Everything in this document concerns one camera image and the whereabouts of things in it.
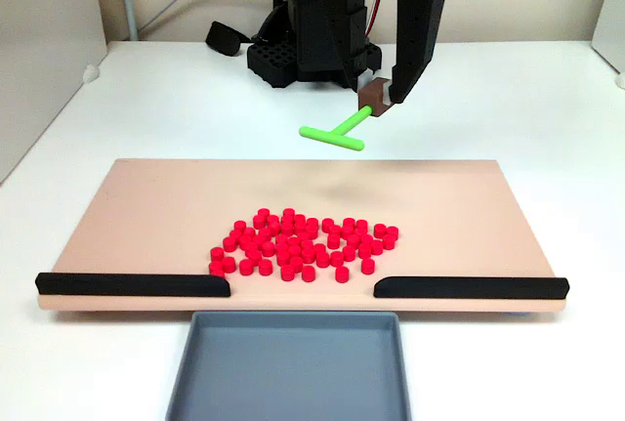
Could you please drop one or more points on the green T pusher brown block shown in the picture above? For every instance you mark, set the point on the green T pusher brown block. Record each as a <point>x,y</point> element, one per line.
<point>354,119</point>

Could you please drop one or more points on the red cylindrical granule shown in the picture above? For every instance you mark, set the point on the red cylindrical granule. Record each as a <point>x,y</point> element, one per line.
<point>259,241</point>
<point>353,239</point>
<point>219,253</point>
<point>307,244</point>
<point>312,229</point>
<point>304,236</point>
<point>366,238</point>
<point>250,233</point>
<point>301,219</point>
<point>266,233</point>
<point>237,235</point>
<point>266,265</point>
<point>377,244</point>
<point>217,265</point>
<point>334,238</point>
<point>282,239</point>
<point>297,262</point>
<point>349,221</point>
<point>264,212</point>
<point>335,229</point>
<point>368,263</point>
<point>309,253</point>
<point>274,219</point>
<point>337,256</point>
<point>328,222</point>
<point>389,239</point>
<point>269,246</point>
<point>294,241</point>
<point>275,226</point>
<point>319,248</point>
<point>323,257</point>
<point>231,263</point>
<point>300,226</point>
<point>362,223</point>
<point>284,256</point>
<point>260,219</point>
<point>287,219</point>
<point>347,229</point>
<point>379,228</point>
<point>295,250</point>
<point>253,247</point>
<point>359,233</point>
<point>248,265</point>
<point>231,242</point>
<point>312,222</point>
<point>282,247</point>
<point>343,272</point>
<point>290,212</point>
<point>256,256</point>
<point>392,229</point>
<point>288,227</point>
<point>309,271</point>
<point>289,270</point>
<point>241,225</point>
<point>246,240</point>
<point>349,250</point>
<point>364,247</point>

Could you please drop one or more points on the white side panel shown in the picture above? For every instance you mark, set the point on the white side panel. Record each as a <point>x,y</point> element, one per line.
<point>612,11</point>
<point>44,74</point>

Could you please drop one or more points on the white adhesive lump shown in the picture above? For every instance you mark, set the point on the white adhesive lump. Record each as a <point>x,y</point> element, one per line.
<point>91,73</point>
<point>620,80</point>

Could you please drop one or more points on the beige flat board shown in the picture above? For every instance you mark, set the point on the beige flat board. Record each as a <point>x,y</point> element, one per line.
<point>146,206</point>

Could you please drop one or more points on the grey shallow tray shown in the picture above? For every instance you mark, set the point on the grey shallow tray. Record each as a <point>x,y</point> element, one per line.
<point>293,372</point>

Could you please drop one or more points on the black board rail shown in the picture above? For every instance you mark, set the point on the black board rail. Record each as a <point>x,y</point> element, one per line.
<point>122,285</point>
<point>464,288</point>

